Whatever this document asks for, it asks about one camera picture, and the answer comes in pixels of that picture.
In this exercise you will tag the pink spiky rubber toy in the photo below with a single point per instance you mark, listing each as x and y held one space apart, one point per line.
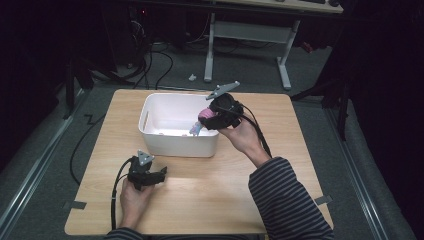
206 114

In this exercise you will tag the person's left hand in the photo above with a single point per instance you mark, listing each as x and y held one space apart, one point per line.
133 201

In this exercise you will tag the small red object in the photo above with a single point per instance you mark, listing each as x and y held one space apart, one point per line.
307 47

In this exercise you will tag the small white floor object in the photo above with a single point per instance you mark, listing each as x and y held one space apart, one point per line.
192 77

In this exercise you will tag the grey metal frame desk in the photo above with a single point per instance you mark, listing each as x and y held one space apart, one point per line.
250 31

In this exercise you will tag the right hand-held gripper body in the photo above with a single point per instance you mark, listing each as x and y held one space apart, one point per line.
228 113

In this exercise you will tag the small light blue toy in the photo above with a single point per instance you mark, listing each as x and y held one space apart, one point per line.
196 129

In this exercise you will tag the metal floor rail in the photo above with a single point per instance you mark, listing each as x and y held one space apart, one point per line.
356 173
33 173

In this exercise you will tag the person's right hand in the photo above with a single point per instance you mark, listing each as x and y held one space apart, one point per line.
245 140

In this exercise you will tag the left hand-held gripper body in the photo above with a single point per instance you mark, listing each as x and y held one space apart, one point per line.
141 175

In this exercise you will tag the grey tape strip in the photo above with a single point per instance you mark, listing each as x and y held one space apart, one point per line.
323 200
75 205

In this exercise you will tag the black stand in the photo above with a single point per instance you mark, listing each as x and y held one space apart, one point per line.
78 83
333 96

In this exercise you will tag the white plastic bin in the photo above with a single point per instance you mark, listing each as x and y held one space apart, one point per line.
176 146

